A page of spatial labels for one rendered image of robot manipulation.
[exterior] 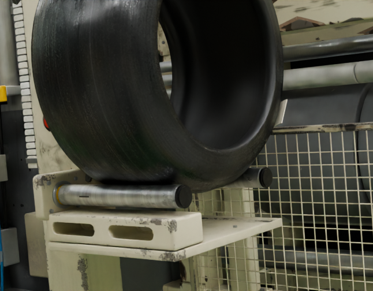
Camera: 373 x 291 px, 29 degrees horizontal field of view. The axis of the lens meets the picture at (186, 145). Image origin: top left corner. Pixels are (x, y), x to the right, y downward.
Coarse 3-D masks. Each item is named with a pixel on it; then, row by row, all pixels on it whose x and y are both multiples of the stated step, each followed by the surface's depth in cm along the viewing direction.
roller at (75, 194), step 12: (60, 192) 154; (72, 192) 152; (84, 192) 149; (96, 192) 147; (108, 192) 145; (120, 192) 143; (132, 192) 141; (144, 192) 139; (156, 192) 137; (168, 192) 135; (180, 192) 134; (72, 204) 154; (84, 204) 151; (96, 204) 148; (108, 204) 146; (120, 204) 144; (132, 204) 142; (144, 204) 139; (156, 204) 137; (168, 204) 135; (180, 204) 134
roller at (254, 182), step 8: (248, 168) 159; (256, 168) 157; (264, 168) 156; (240, 176) 158; (248, 176) 157; (256, 176) 156; (264, 176) 156; (272, 176) 158; (232, 184) 160; (240, 184) 159; (248, 184) 158; (256, 184) 156; (264, 184) 156
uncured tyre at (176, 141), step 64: (64, 0) 134; (128, 0) 127; (192, 0) 174; (256, 0) 156; (64, 64) 132; (128, 64) 126; (192, 64) 179; (256, 64) 170; (64, 128) 138; (128, 128) 129; (192, 128) 175; (256, 128) 153; (192, 192) 146
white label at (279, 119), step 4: (284, 100) 163; (280, 104) 164; (284, 104) 163; (280, 108) 164; (284, 108) 162; (280, 112) 163; (284, 112) 161; (280, 116) 162; (276, 120) 163; (280, 120) 161; (276, 124) 162
